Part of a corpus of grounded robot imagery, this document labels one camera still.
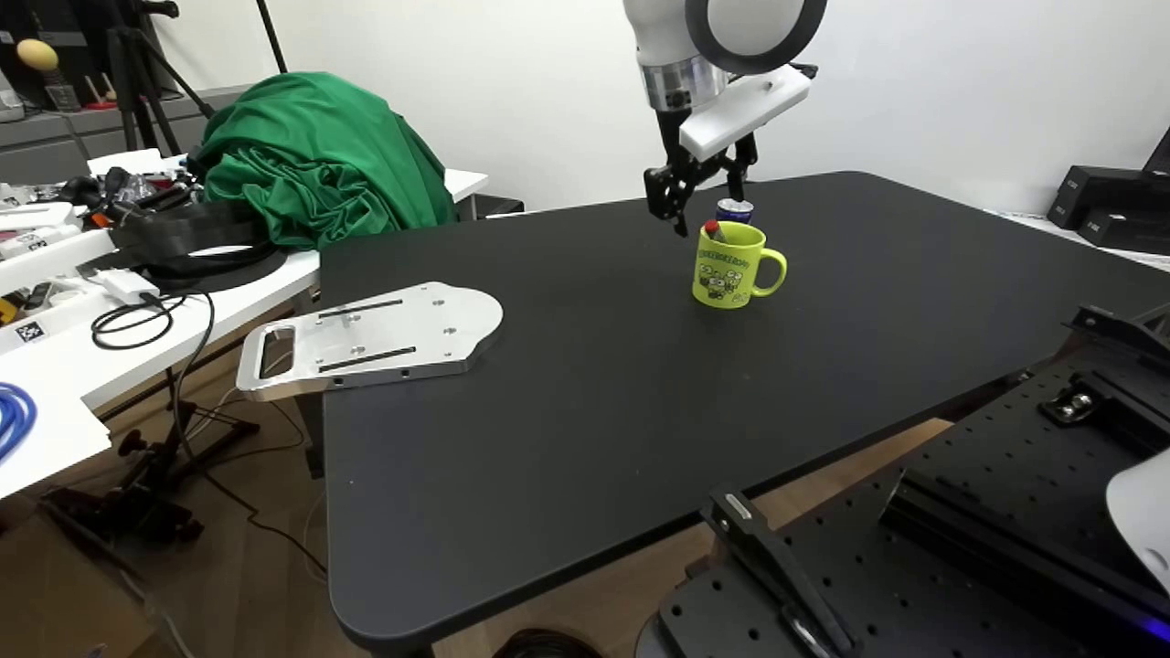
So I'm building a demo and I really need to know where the black clamp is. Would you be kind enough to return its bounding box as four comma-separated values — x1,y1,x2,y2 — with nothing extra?
705,489,857,658

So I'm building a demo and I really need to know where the yellow ball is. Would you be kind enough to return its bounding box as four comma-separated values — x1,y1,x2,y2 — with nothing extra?
15,36,63,78

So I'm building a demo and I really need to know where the green cloth heap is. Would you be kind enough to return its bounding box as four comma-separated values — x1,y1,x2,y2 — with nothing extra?
185,71,461,254

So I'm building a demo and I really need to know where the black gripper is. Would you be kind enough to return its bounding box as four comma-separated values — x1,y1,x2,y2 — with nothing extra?
638,106,765,239

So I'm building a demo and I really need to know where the yellow green mug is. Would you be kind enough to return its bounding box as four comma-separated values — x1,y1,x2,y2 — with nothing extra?
686,218,792,316

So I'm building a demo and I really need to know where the black tripod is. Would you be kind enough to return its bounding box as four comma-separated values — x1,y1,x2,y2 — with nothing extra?
104,0,220,156

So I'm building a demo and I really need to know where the black metal bracket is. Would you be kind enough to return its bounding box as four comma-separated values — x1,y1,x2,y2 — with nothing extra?
1033,302,1170,458

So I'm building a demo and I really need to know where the white side desk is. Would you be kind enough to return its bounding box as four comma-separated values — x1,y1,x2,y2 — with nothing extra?
0,145,488,503

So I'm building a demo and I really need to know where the black bag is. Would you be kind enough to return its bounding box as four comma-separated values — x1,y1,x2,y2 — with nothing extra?
104,194,293,279

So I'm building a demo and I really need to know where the black perforated base board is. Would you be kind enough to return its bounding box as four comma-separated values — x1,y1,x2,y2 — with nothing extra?
633,344,1170,658

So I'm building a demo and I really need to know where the white small device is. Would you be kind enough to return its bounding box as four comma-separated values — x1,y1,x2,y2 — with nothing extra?
86,266,163,310

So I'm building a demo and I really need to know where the black rail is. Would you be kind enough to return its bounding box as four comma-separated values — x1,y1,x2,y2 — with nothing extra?
876,468,1170,629

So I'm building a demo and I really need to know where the black desk stand foot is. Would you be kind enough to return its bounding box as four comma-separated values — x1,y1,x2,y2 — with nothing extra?
42,363,264,550

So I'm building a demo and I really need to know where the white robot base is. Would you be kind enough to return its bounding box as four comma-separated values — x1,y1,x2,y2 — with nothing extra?
1102,447,1170,601

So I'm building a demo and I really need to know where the white flat board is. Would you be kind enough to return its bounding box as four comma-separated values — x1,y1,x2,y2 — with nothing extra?
232,279,508,406

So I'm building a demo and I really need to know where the black coiled cable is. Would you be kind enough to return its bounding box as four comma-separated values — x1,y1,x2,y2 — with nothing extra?
86,290,220,358

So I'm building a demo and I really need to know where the blue coiled cable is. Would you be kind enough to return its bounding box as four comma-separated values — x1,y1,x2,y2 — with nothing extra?
0,379,38,463

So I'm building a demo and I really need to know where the black equipment box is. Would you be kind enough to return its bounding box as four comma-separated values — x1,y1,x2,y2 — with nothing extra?
1044,162,1170,256

